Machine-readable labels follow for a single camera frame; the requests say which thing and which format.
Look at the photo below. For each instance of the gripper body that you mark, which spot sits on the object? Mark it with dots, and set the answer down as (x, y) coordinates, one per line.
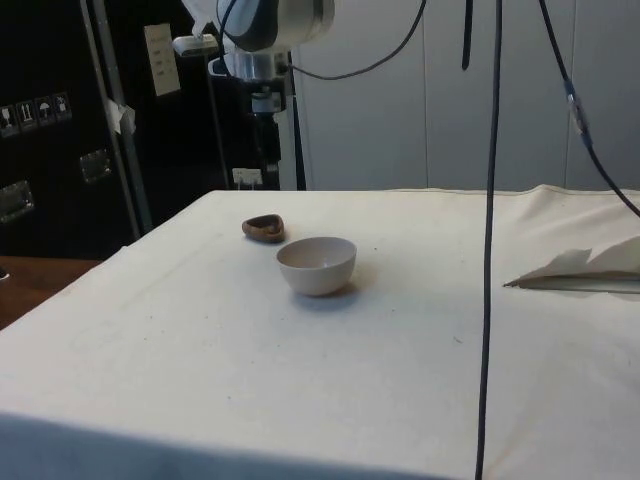
(260, 66)

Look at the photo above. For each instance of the brown cup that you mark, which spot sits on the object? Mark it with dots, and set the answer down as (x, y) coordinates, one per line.
(265, 234)

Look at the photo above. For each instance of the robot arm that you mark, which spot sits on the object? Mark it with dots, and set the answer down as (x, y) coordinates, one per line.
(300, 20)

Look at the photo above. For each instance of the white bowl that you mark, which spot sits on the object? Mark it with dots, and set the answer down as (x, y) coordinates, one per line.
(320, 275)

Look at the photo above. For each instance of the black cabinet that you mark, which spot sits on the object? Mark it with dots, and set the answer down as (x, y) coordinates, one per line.
(60, 190)

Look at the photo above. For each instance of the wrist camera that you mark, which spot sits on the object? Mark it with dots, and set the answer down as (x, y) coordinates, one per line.
(195, 45)

